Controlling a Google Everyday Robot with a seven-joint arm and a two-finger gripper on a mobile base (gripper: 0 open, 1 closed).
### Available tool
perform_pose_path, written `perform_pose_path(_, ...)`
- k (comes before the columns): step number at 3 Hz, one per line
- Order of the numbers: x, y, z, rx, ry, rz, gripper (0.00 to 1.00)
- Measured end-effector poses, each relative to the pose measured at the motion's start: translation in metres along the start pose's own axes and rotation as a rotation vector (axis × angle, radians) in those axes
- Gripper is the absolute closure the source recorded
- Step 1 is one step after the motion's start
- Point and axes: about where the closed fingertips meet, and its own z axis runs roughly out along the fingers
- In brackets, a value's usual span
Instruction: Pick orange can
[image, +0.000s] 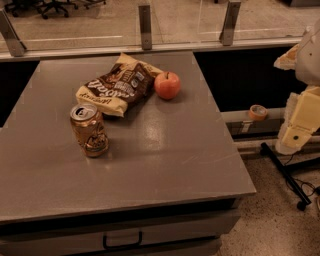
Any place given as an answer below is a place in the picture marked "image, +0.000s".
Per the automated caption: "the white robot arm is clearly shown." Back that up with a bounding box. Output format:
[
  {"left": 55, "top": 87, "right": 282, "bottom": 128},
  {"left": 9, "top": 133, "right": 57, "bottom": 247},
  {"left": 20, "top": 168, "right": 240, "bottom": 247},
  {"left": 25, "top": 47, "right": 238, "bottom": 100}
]
[{"left": 274, "top": 20, "right": 320, "bottom": 155}]

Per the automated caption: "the red apple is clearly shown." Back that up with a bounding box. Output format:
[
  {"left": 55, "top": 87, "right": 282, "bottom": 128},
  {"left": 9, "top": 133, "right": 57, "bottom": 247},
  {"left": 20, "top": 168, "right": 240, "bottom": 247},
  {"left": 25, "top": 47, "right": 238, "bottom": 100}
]
[{"left": 154, "top": 71, "right": 181, "bottom": 100}]

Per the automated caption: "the black floor cable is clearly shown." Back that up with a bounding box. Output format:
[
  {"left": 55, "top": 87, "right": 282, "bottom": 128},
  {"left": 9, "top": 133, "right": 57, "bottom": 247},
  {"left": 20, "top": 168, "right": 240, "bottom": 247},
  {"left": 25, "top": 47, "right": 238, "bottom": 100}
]
[{"left": 283, "top": 153, "right": 320, "bottom": 198}]

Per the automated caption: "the black stand leg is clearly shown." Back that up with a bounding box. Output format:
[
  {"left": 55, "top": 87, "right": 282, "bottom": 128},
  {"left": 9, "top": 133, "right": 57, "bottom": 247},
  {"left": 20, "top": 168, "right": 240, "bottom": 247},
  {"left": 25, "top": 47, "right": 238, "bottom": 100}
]
[{"left": 260, "top": 143, "right": 320, "bottom": 211}]

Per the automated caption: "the metal rail bracket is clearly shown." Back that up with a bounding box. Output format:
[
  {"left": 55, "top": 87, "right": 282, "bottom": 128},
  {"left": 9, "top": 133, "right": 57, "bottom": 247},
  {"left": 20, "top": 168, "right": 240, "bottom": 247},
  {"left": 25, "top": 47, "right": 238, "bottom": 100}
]
[
  {"left": 138, "top": 5, "right": 152, "bottom": 50},
  {"left": 219, "top": 0, "right": 241, "bottom": 46},
  {"left": 0, "top": 9, "right": 26, "bottom": 57}
]

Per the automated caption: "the right metal rail bracket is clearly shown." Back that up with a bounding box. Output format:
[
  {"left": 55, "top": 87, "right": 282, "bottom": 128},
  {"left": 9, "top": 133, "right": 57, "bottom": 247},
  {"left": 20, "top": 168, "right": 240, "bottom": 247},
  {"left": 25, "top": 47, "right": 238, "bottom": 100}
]
[{"left": 219, "top": 0, "right": 241, "bottom": 46}]

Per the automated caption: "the orange tape roll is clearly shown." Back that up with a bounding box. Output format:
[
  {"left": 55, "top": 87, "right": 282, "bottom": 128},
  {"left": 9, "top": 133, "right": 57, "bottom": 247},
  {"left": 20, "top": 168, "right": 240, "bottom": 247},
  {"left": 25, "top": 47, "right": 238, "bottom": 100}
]
[{"left": 248, "top": 104, "right": 268, "bottom": 121}]

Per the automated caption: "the black office chair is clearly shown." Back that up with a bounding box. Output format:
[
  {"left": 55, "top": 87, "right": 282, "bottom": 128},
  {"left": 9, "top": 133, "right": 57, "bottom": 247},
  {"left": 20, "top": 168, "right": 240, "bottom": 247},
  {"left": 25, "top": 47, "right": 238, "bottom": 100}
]
[{"left": 3, "top": 0, "right": 107, "bottom": 19}]

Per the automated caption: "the glass barrier panel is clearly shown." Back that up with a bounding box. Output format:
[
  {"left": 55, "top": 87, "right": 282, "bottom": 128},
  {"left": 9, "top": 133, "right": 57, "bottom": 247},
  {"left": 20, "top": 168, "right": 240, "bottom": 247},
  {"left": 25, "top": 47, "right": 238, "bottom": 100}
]
[{"left": 7, "top": 0, "right": 320, "bottom": 51}]

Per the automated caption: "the brown chip bag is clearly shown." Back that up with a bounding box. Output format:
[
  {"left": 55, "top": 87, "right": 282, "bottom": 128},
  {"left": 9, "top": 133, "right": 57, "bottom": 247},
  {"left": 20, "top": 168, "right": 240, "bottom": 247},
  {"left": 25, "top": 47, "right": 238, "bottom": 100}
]
[{"left": 76, "top": 53, "right": 161, "bottom": 117}]

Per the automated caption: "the black drawer handle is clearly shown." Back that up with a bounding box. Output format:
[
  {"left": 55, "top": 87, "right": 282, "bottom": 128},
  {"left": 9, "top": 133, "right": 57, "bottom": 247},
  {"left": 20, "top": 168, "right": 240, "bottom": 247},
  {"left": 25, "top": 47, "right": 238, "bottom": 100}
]
[{"left": 102, "top": 231, "right": 143, "bottom": 251}]

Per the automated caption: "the orange soda can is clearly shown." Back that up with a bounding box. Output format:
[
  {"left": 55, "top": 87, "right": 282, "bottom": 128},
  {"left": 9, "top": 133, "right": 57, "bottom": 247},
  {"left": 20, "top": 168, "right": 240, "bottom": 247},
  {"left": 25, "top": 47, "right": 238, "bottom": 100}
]
[{"left": 70, "top": 103, "right": 109, "bottom": 157}]

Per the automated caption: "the grey cabinet drawer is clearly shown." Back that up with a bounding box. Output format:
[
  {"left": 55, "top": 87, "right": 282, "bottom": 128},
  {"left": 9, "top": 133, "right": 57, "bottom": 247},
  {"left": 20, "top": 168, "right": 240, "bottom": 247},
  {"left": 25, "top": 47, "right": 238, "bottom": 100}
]
[{"left": 0, "top": 209, "right": 240, "bottom": 256}]

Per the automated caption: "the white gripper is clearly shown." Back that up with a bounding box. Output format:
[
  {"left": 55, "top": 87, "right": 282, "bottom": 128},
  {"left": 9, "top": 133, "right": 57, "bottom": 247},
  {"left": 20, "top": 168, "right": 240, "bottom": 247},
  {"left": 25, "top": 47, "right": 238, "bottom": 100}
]
[{"left": 274, "top": 44, "right": 320, "bottom": 155}]

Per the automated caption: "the middle metal rail bracket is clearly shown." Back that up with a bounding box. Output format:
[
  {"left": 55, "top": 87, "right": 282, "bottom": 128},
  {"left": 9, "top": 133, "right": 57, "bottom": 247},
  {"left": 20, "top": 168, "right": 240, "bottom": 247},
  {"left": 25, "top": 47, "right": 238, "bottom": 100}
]
[{"left": 138, "top": 5, "right": 152, "bottom": 50}]

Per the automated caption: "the left metal rail bracket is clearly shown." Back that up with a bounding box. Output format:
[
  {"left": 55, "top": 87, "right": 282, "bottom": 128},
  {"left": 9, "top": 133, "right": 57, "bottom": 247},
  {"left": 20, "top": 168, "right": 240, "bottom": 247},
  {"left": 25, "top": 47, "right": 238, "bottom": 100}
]
[{"left": 0, "top": 9, "right": 26, "bottom": 57}]

